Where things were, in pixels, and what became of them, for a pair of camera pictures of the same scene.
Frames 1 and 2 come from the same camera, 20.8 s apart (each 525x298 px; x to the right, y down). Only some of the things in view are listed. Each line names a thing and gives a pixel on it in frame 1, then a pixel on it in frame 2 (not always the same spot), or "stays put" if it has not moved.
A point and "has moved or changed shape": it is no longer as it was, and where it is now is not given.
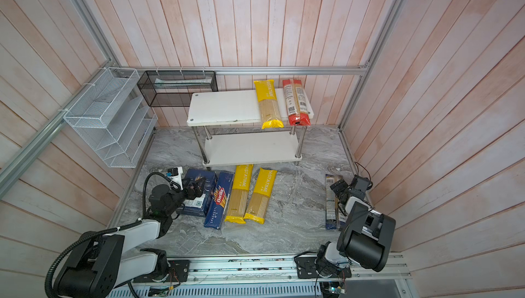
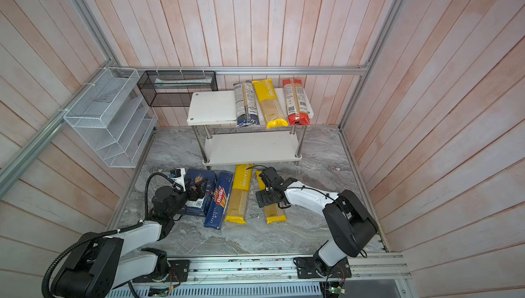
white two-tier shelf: (236, 147) stays put
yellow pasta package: (258, 206) has moved or changed shape
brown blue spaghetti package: (335, 216) has moved or changed shape
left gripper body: (191, 195) stays put
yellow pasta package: (270, 113) stays put
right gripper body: (342, 188) → (267, 196)
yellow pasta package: (240, 182) stays put
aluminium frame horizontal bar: (255, 70) stays put
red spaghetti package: (297, 103) stays put
